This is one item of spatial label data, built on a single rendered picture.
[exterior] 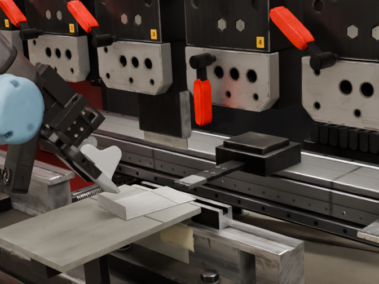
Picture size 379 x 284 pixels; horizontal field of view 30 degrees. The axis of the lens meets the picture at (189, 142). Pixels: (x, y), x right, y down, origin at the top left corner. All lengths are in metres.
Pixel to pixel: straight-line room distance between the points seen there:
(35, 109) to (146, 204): 0.38
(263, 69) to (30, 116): 0.31
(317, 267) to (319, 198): 1.92
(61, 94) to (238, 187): 0.51
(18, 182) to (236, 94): 0.32
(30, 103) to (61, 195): 0.66
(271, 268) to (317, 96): 0.28
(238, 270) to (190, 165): 0.44
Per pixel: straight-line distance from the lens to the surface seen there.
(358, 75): 0.84
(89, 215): 1.10
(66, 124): 0.99
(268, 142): 1.30
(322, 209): 1.28
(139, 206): 1.11
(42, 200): 1.44
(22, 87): 0.78
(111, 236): 1.01
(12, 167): 1.00
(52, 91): 0.99
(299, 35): 0.83
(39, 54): 1.29
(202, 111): 0.96
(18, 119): 0.78
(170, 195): 1.15
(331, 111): 0.87
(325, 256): 3.28
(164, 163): 1.52
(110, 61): 1.14
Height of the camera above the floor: 1.40
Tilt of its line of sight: 16 degrees down
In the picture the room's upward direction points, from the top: 3 degrees counter-clockwise
